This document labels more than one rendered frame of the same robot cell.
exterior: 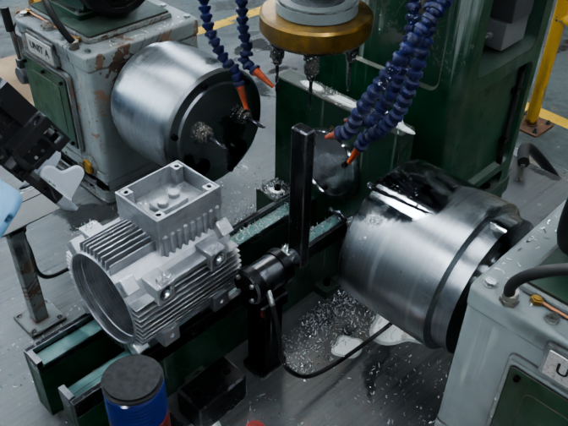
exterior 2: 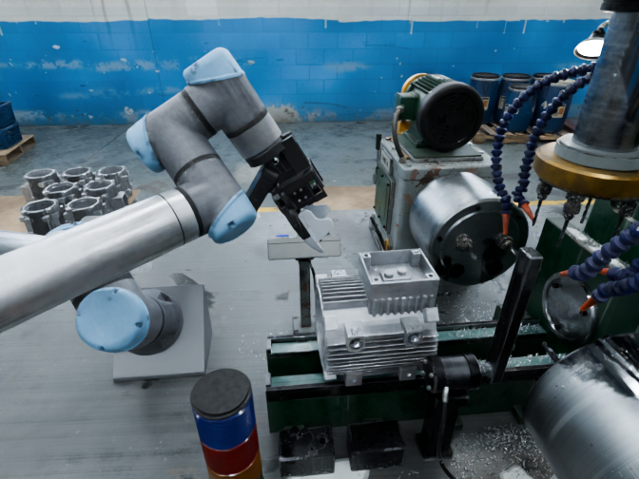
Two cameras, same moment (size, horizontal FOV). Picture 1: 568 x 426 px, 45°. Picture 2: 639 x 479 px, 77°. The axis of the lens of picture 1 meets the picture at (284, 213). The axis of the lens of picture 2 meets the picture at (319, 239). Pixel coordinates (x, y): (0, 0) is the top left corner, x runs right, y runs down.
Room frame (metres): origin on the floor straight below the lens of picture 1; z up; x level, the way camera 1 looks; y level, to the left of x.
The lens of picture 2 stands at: (0.28, -0.10, 1.55)
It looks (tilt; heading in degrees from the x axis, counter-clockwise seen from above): 31 degrees down; 40
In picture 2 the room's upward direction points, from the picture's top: straight up
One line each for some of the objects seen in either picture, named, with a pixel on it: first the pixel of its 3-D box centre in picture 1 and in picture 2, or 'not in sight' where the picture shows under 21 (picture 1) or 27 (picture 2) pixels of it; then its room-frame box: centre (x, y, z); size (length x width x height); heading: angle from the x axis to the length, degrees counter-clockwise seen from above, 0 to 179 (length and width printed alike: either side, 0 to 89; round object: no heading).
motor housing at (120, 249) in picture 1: (155, 266); (370, 321); (0.79, 0.20, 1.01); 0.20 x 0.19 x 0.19; 137
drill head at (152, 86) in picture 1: (172, 103); (455, 219); (1.26, 0.24, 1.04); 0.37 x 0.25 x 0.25; 46
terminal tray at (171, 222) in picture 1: (170, 208); (395, 280); (0.82, 0.17, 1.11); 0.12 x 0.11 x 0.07; 137
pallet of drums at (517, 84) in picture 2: not in sight; (515, 106); (6.05, 1.42, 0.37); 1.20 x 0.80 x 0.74; 128
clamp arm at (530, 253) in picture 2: (299, 200); (508, 320); (0.83, -0.02, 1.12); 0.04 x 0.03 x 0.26; 136
